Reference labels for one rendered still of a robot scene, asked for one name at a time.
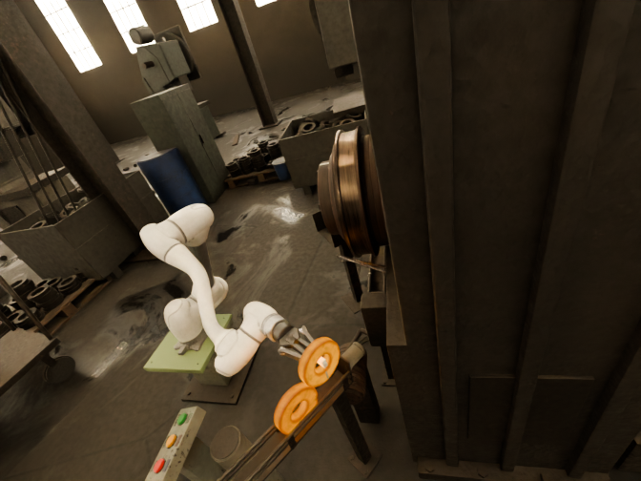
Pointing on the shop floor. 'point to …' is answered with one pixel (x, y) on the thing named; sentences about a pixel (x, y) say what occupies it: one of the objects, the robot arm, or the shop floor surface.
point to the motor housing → (362, 391)
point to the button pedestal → (187, 452)
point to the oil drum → (171, 179)
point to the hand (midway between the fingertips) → (318, 358)
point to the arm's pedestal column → (217, 386)
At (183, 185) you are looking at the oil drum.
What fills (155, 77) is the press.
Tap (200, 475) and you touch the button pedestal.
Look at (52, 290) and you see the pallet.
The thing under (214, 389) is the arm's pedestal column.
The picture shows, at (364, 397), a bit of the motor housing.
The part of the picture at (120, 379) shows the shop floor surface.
